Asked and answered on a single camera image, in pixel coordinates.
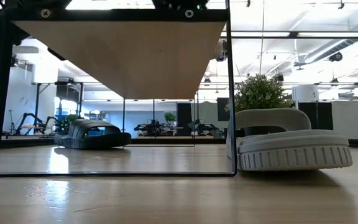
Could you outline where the black foam slide sandal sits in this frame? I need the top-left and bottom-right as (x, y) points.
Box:
(53, 118), (132, 150)

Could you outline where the grey foam slide sandal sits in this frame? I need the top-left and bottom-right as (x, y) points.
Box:
(235, 108), (354, 172)

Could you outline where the black partition panel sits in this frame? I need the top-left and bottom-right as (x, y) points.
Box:
(176, 102), (193, 136)
(216, 97), (231, 122)
(297, 101), (334, 131)

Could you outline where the background robot workstation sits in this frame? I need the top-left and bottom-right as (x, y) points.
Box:
(134, 119), (185, 138)
(6, 81), (84, 138)

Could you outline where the small green potted plant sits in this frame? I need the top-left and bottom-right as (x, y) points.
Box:
(224, 73), (295, 113)

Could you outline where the wooden shelf with black frame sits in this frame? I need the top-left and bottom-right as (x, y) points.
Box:
(0, 0), (238, 177)

